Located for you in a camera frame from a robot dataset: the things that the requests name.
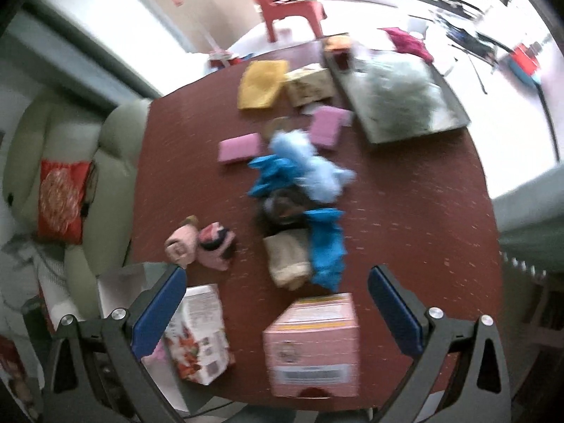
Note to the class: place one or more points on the pink cardboard box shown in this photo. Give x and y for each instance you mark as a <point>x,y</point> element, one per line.
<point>313,343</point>

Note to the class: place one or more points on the orange fabric flower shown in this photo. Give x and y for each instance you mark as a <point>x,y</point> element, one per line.
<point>337,43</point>

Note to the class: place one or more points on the grey white cloth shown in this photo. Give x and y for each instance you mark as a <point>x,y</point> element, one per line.
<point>26,268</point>

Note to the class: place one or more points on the yellow foam net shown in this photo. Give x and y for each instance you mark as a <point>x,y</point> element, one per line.
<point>260,86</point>

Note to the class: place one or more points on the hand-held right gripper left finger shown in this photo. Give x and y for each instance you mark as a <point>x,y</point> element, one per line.
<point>158,313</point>

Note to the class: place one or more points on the dark red fabric flower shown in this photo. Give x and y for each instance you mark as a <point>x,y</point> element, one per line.
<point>341,59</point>

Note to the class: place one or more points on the pink rolled sock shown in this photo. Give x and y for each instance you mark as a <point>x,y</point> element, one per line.
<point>183,244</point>

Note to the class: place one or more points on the beige sock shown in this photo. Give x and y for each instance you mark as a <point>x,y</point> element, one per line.
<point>286,260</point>

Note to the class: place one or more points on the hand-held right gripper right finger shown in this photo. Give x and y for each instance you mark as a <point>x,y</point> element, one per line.
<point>394,313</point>

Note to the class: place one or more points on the red plastic chair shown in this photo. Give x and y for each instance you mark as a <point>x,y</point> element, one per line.
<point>286,4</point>

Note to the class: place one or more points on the red box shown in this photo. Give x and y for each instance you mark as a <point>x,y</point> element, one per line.
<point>526,61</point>

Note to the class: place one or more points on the white printed carton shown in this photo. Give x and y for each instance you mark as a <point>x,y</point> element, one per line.
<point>198,330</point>

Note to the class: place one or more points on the pink striped sock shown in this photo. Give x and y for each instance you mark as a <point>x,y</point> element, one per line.
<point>216,246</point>

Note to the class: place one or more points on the pink sponge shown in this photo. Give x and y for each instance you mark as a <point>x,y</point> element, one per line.
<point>328,125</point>
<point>240,150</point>

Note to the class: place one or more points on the beige sofa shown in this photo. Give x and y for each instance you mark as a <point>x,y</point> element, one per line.
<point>119,141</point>

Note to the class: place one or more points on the cream printed tissue box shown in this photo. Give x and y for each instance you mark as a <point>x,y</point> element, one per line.
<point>308,86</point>

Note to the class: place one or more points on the magenta cloth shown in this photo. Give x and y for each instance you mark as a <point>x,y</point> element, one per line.
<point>407,42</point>

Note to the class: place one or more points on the red embroidered cushion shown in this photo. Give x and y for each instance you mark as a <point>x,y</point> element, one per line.
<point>59,202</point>

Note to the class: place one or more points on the pale green fluffy bundle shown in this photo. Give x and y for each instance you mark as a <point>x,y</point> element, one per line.
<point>396,92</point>

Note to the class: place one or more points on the grey green cloth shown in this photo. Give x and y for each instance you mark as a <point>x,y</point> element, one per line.
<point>528,229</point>

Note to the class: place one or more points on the light blue fluffy puff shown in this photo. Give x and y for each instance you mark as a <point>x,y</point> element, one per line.
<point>315,169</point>

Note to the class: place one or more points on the blue shoe cover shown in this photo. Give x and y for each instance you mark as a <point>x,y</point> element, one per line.
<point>268,176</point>
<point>326,246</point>

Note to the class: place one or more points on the dark sock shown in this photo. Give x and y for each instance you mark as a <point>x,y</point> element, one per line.
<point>277,211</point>

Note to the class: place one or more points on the round brown powder puff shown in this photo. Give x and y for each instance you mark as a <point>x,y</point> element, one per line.
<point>280,125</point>

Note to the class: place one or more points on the grey tray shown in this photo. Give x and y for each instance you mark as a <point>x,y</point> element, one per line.
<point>447,116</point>

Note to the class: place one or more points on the white card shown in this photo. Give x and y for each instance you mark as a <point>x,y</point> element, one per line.
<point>310,109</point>

